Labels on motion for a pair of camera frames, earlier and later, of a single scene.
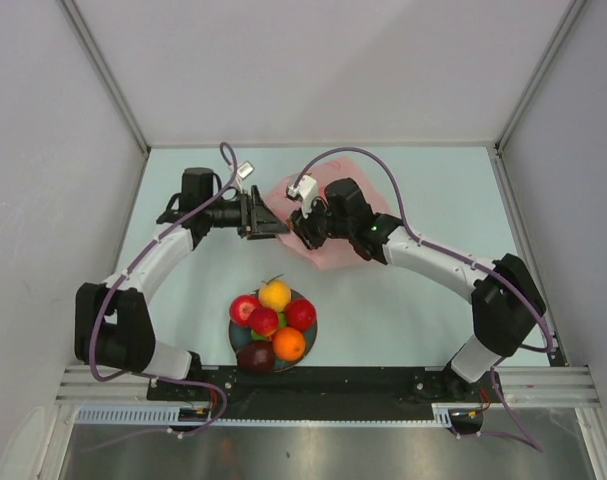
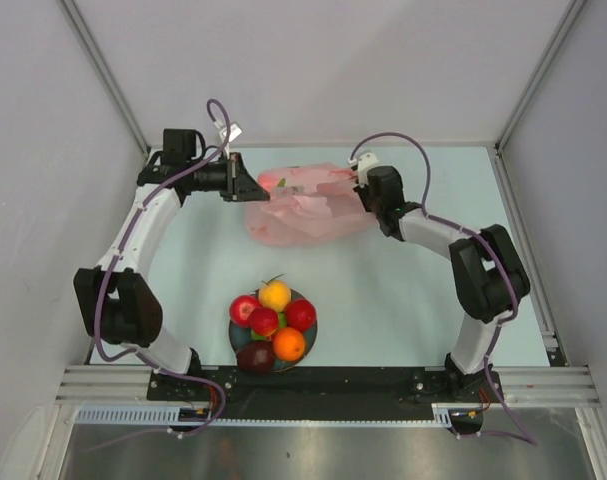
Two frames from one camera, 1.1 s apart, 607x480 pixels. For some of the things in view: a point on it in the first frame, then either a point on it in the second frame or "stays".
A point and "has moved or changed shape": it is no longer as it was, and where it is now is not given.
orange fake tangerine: x=288 y=343 stays
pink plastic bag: x=338 y=251 has moved or changed shape
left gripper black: x=256 y=221 to x=240 y=185
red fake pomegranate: x=301 y=314 stays
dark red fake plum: x=255 y=357 stays
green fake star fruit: x=282 y=323 stays
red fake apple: x=241 y=307 stays
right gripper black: x=303 y=227 to x=362 y=192
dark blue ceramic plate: x=242 y=335 stays
